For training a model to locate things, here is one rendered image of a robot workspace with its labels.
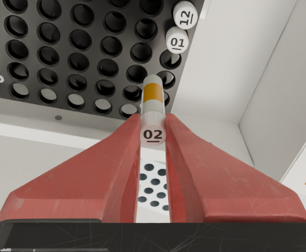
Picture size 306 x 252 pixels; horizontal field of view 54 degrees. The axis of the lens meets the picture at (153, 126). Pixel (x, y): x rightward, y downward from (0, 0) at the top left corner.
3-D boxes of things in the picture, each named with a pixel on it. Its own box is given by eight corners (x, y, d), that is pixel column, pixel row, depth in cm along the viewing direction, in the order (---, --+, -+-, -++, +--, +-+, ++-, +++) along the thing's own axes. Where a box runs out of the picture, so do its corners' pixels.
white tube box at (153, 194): (222, 169, 43) (227, 189, 40) (191, 203, 47) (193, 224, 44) (144, 136, 39) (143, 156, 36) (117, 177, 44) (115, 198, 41)
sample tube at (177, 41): (180, 29, 21) (186, 56, 17) (162, 26, 20) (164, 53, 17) (184, 10, 20) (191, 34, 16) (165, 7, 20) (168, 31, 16)
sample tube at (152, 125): (164, 93, 17) (167, 147, 13) (141, 92, 17) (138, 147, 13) (164, 72, 16) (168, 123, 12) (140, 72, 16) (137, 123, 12)
